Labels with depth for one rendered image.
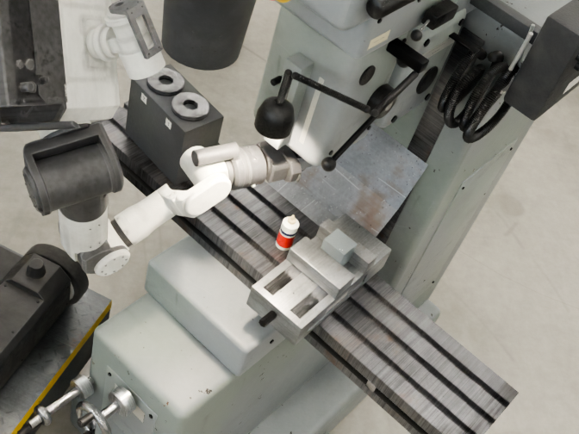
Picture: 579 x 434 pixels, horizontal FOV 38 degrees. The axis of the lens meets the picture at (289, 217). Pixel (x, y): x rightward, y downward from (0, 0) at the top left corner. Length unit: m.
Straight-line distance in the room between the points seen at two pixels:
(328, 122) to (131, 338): 0.76
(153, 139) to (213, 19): 1.75
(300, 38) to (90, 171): 0.47
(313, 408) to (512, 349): 0.99
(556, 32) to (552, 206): 2.44
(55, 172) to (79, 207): 0.09
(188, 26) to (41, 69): 2.51
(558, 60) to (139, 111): 1.01
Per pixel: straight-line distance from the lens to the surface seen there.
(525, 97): 1.73
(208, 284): 2.04
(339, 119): 1.65
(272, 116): 1.54
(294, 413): 2.69
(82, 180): 1.46
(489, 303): 3.49
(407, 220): 2.29
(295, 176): 1.82
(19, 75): 1.36
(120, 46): 1.43
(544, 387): 3.36
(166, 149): 2.08
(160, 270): 2.05
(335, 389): 2.77
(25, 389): 2.41
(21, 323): 2.29
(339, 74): 1.58
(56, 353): 2.47
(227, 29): 3.88
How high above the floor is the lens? 2.50
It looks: 47 degrees down
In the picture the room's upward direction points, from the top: 19 degrees clockwise
